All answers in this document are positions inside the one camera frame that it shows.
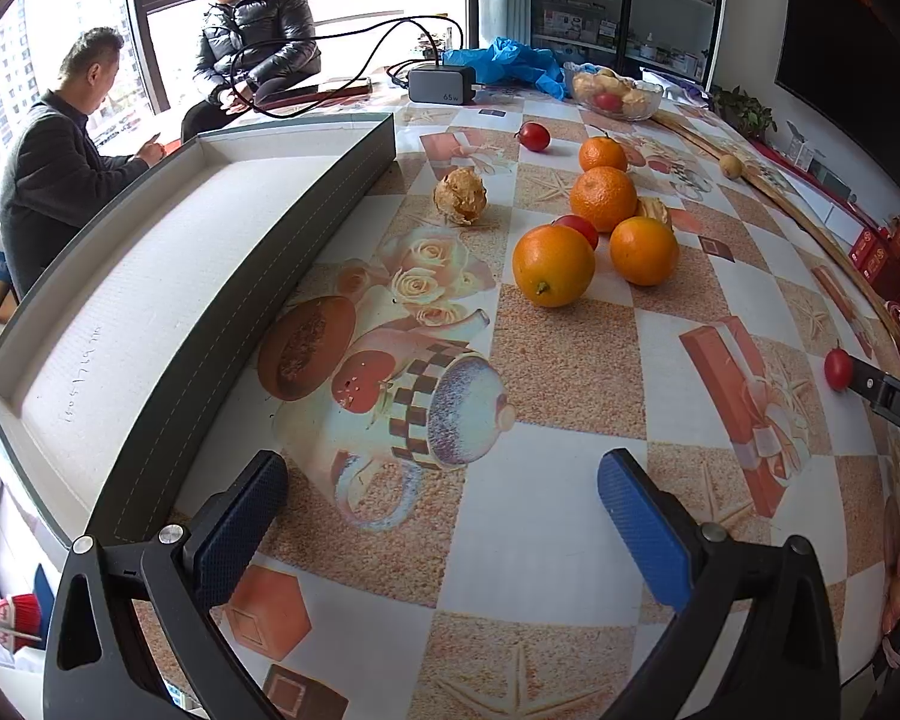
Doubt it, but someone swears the dry tan fruit husk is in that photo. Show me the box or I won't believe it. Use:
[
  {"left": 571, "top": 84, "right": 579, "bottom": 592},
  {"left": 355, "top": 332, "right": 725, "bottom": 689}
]
[
  {"left": 636, "top": 196, "right": 674, "bottom": 232},
  {"left": 433, "top": 169, "right": 488, "bottom": 226}
]

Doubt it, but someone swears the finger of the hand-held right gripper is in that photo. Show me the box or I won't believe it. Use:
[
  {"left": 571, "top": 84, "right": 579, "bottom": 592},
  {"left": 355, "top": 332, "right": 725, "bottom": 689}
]
[{"left": 846, "top": 356, "right": 890, "bottom": 410}]

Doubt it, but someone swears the dark wall screen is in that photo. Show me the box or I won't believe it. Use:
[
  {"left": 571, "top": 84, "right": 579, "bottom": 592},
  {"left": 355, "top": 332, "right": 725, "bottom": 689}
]
[{"left": 774, "top": 0, "right": 900, "bottom": 211}]

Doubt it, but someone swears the glass door cabinet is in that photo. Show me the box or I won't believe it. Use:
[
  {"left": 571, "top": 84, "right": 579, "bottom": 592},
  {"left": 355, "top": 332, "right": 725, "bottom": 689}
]
[{"left": 529, "top": 0, "right": 725, "bottom": 87}]

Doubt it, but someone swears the grey power adapter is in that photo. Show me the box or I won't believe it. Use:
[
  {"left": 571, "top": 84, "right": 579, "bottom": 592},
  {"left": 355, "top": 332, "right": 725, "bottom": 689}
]
[{"left": 407, "top": 64, "right": 477, "bottom": 106}]

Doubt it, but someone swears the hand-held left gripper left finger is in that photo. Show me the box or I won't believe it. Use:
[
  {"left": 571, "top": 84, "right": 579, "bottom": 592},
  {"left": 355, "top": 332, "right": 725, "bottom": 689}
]
[{"left": 43, "top": 450, "right": 290, "bottom": 720}]

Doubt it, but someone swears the row of red boxes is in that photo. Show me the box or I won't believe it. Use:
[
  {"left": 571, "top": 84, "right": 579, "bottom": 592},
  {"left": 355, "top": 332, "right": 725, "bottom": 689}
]
[{"left": 849, "top": 216, "right": 900, "bottom": 301}]

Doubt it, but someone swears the white purple bag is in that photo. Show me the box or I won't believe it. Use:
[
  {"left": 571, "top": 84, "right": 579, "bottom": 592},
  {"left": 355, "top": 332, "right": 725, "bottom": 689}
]
[{"left": 641, "top": 67, "right": 710, "bottom": 102}]

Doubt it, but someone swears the red white brush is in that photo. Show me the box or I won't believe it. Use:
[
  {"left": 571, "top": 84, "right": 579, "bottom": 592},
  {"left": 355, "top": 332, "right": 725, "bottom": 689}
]
[{"left": 0, "top": 592, "right": 42, "bottom": 653}]

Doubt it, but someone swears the window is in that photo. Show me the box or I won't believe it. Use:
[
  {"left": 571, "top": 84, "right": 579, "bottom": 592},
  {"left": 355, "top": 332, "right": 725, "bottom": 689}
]
[{"left": 0, "top": 0, "right": 473, "bottom": 188}]

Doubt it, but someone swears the printed tablecloth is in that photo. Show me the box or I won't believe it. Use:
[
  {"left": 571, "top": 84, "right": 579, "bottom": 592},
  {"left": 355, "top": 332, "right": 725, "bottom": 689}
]
[{"left": 90, "top": 79, "right": 900, "bottom": 720}]

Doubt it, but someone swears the small orange with stem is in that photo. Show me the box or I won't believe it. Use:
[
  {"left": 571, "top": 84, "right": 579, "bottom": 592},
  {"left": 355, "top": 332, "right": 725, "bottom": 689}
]
[{"left": 578, "top": 131, "right": 629, "bottom": 173}]

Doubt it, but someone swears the grey cardboard tray box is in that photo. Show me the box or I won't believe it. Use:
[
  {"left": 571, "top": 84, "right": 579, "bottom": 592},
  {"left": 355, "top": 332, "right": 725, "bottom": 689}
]
[{"left": 0, "top": 111, "right": 398, "bottom": 548}]

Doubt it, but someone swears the black cable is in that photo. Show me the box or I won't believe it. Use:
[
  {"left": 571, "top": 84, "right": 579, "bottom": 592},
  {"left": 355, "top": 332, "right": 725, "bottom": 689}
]
[{"left": 229, "top": 15, "right": 466, "bottom": 119}]

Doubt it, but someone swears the bumpy mandarin orange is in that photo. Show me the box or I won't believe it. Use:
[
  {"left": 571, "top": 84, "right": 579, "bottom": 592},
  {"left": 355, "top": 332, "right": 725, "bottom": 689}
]
[{"left": 570, "top": 166, "right": 638, "bottom": 233}]

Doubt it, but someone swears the phone with red case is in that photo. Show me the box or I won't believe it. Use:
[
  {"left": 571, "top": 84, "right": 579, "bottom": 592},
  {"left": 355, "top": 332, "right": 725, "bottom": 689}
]
[{"left": 259, "top": 79, "right": 374, "bottom": 110}]

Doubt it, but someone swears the potted green plant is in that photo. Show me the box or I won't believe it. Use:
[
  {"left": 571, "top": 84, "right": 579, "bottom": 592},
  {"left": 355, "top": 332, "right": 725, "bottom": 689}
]
[{"left": 712, "top": 86, "right": 777, "bottom": 142}]

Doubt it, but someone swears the long wooden strip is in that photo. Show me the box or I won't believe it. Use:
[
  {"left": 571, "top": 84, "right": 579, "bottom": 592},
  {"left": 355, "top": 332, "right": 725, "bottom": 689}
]
[{"left": 649, "top": 111, "right": 900, "bottom": 346}]

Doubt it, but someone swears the large smooth orange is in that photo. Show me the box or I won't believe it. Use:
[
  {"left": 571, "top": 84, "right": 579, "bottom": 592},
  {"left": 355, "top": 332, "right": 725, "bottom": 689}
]
[{"left": 512, "top": 223, "right": 596, "bottom": 308}]

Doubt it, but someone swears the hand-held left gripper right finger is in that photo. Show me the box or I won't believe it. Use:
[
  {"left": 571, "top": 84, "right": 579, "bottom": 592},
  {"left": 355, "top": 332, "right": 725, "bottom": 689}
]
[{"left": 597, "top": 448, "right": 841, "bottom": 720}]

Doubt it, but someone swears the blue plastic bag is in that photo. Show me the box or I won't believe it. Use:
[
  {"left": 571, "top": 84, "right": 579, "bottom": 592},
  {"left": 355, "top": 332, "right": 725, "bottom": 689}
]
[{"left": 442, "top": 36, "right": 571, "bottom": 100}]

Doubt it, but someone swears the glass fruit bowl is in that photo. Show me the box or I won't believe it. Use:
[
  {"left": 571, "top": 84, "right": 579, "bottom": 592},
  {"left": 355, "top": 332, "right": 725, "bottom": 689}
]
[{"left": 566, "top": 64, "right": 665, "bottom": 122}]

